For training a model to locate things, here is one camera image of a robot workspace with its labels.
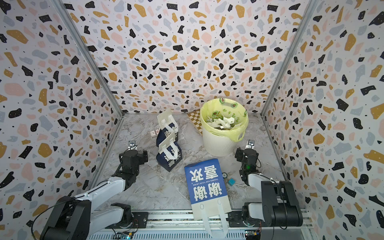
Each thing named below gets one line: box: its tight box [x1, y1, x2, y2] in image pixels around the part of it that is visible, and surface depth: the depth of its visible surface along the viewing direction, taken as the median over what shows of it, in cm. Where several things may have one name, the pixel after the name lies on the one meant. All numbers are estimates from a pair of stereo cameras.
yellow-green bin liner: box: [200, 98, 249, 142], surface depth 91 cm
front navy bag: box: [156, 130, 183, 172], surface depth 85 cm
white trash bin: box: [202, 129, 237, 157], surface depth 83 cm
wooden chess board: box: [187, 101, 204, 136], surface depth 119 cm
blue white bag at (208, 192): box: [184, 158, 232, 239], surface depth 79 cm
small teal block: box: [228, 178, 236, 187], surface depth 87 cm
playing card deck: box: [150, 129, 160, 136], surface depth 110 cm
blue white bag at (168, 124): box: [156, 108, 179, 147], surface depth 93 cm
